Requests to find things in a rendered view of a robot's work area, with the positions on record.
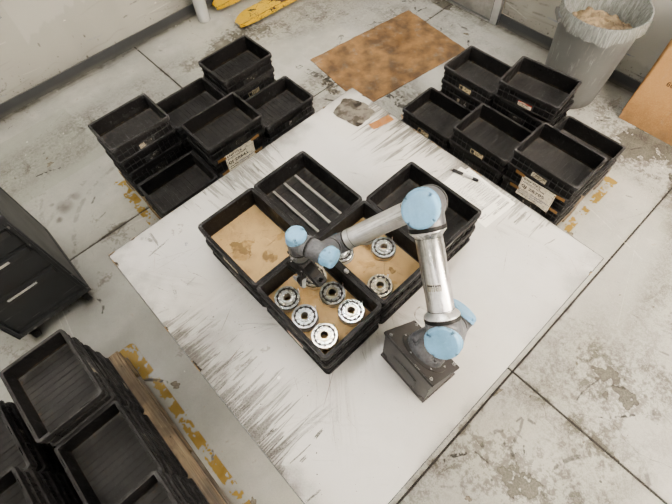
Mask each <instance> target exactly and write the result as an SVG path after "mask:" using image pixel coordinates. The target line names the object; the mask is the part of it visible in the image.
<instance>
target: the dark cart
mask: <svg viewBox="0 0 672 504"><path fill-rule="evenodd" d="M89 290H91V288H90V287H89V286H88V284H87V283H86V281H85V280H84V279H83V277H82V276H81V275H80V273H79V272H78V270H77V269H76V268H75V266H74V265H73V264H72V262H71V261H70V260H69V258H68V257H67V255H66V254H65V253H64V251H63V250H62V249H61V247H60V246H59V244H58V243H57V242H56V240H55V239H54V238H53V236H52V235H51V233H50V232H49V231H48V229H46V228H45V227H44V226H43V225H42V224H41V223H40V222H39V221H38V220H37V219H35V218H34V217H33V216H32V215H31V214H30V213H29V212H28V211H27V210H26V209H24V208H23V207H22V206H21V205H20V204H19V203H18V202H17V201H16V200H15V199H13V198H12V197H11V196H10V195H9V194H8V193H7V192H6V191H5V190H4V189H2V188H1V187H0V330H1V331H3V332H5V333H7V334H9V335H11V336H13V337H15V338H17V339H19V340H21V338H23V337H24V336H26V335H27V334H29V335H30V334H31V335H33V336H34V337H36V338H38V337H39V336H40V335H41V334H42V332H41V330H40V329H39V328H38V327H39V326H40V325H41V324H43V323H44V322H46V321H47V320H49V319H50V318H51V317H53V316H54V315H56V314H57V313H58V312H60V311H61V310H63V309H64V308H66V307H67V306H68V305H70V304H71V303H73V302H74V301H75V300H77V299H78V298H80V297H83V298H85V299H86V300H88V301H89V300H91V299H92V298H93V297H92V296H91V295H90V294H89V293H88V291H89Z"/></svg>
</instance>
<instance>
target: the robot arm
mask: <svg viewBox="0 0 672 504"><path fill-rule="evenodd" d="M447 207H448V197H447V194H446V193H445V191H444V190H443V189H442V188H441V187H439V186H437V185H434V184H426V185H423V186H421V187H418V188H415V189H413V190H412V191H410V192H409V193H408V194H407V195H406V197H405V198H404V200H403V202H402V203H399V204H397V205H395V206H393V207H391V208H389V209H387V210H385V211H383V212H381V213H378V214H376V215H374V216H372V217H370V218H368V219H366V220H364V221H362V222H360V223H358V224H355V225H353V226H351V227H349V228H347V229H345V230H343V231H341V232H339V233H335V234H333V235H332V236H330V237H328V238H326V239H325V240H323V241H320V240H318V239H316V238H313V237H311V236H309V235H307V232H306V231H305V229H304V228H303V227H301V226H297V225H296V226H292V227H290V228H288V229H287V230H286V233H285V242H286V245H287V248H288V251H287V254H289V255H290V258H289V260H290V259H291V260H290V261H289V260H288V261H287V262H286V264H287V268H288V269H289V270H290V271H291V272H293V273H294V274H297V276H293V278H294V280H296V281H297V282H298V284H299V285H300V287H302V288H306V280H307V278H306V277H308V278H309V279H310V280H311V281H312V282H313V283H314V284H315V286H316V287H321V286H322V285H323V284H325V283H326V281H327V278H326V277H325V276H324V275H323V274H322V273H321V271H320V270H319V269H318V268H317V264H315V262H316V263H318V264H320V265H321V266H325V267H327V268H333V267H334V266H335V265H336V263H337V262H338V259H339V257H340V254H342V253H344V252H346V251H349V250H351V249H353V248H355V247H357V246H359V245H362V244H364V243H366V242H368V241H371V240H373V239H375V238H377V237H380V236H382V235H384V234H386V233H389V232H391V231H393V230H395V229H398V228H400V227H402V226H405V225H407V226H408V231H409V235H411V236H412V237H413V238H415V242H416V248H417V254H418V260H419V266H420V271H421V277H422V283H423V289H424V295H425V300H426V306H427V312H426V313H425V315H424V323H425V326H424V327H422V328H420V329H418V330H416V331H415V332H413V333H412V334H411V335H410V336H409V337H408V345H409V347H410V349H411V350H412V352H413V353H414V354H415V356H416V357H417V358H418V359H420V360H421V361H422V362H423V363H425V364H426V365H428V366H431V367H434V368H439V367H440V366H441V365H442V364H443V363H444V362H445V360H448V359H452V358H454V357H456V356H457V355H458V354H459V353H460V352H461V350H462V349H463V345H464V341H465V338H466V335H467V331H468V330H469V329H470V328H471V326H472V325H474V323H475V322H476V316H475V315H474V313H473V312H472V311H471V310H470V309H469V308H468V307H467V306H466V305H464V304H463V303H462V302H460V301H458V300H457V299H454V298H453V294H452V288H451V281H450V275H449V269H448V263H447V257H446V250H445V244H444V238H443V233H444V231H445V230H446V229H447V224H446V218H445V211H446V209H447ZM311 260H312V261H311ZM288 262H289V263H288ZM288 266H290V268H291V269H290V268H289V267H288Z"/></svg>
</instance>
